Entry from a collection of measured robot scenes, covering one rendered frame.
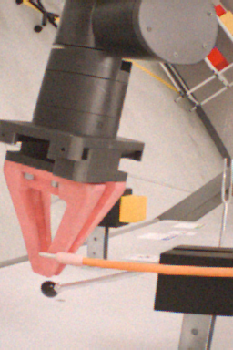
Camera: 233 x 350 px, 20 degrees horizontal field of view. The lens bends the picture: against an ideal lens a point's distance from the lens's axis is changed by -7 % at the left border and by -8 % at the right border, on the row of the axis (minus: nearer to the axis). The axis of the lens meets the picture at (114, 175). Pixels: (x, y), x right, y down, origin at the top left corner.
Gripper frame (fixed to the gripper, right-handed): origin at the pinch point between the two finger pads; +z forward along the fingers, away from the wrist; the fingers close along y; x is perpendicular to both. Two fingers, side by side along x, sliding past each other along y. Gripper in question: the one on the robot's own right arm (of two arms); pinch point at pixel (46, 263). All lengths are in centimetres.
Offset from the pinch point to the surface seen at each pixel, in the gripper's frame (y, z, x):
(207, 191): 97, 2, 15
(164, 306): -1.6, 0.0, -9.3
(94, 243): 33.4, 5.1, 11.1
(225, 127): 761, -16, 179
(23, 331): 2.1, 7.3, 2.3
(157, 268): -13.0, -5.1, -11.7
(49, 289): -0.2, 1.8, -0.6
